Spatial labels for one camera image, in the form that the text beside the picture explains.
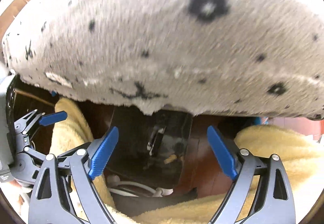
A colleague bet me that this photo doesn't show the small yellow toy piece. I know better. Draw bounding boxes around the small yellow toy piece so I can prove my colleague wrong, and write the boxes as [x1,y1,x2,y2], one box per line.
[164,154,177,164]

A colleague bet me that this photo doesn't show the black trash bin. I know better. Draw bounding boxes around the black trash bin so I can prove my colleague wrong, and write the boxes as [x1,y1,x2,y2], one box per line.
[107,106,193,189]

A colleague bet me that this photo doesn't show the yellow fluffy trousers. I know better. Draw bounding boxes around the yellow fluffy trousers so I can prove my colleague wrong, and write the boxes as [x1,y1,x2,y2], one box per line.
[50,98,323,223]

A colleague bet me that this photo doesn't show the grey patterned fleece bedspread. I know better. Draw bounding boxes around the grey patterned fleece bedspread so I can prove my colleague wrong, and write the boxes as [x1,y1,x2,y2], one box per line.
[1,0,323,120]

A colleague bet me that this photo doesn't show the white cable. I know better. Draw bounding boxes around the white cable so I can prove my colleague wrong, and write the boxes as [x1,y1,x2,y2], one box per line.
[106,174,174,198]

